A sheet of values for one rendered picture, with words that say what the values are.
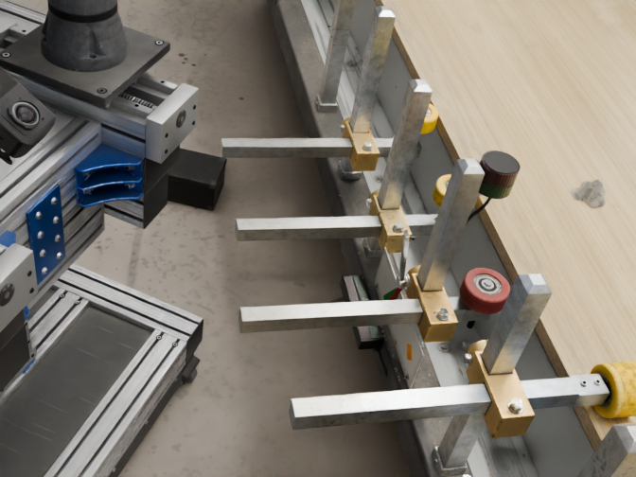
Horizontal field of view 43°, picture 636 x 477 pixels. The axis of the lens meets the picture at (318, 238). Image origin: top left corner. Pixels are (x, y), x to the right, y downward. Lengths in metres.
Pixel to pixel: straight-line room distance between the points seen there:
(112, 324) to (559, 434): 1.17
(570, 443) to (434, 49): 0.99
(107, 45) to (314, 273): 1.33
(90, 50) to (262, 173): 1.54
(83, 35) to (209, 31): 2.27
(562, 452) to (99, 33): 1.06
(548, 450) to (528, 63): 0.96
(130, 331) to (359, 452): 0.68
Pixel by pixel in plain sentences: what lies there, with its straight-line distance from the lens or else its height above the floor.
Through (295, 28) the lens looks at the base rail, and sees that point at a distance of 2.39.
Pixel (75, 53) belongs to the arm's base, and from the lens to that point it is 1.49.
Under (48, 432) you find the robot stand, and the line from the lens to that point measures 1.97.
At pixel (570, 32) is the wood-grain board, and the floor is 0.90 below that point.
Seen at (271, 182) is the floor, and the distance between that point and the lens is 2.92.
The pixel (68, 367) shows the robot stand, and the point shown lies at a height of 0.21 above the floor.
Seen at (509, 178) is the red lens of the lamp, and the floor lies 1.13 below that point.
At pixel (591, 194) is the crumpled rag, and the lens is 1.69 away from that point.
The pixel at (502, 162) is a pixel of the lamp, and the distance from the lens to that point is 1.27.
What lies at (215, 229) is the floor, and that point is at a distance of 2.71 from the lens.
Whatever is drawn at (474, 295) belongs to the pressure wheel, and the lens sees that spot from 1.38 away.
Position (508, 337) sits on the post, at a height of 1.05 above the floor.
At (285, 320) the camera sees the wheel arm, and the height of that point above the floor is 0.86.
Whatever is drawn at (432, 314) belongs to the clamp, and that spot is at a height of 0.87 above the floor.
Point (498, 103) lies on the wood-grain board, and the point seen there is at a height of 0.90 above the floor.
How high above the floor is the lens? 1.85
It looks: 43 degrees down
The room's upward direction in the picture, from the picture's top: 12 degrees clockwise
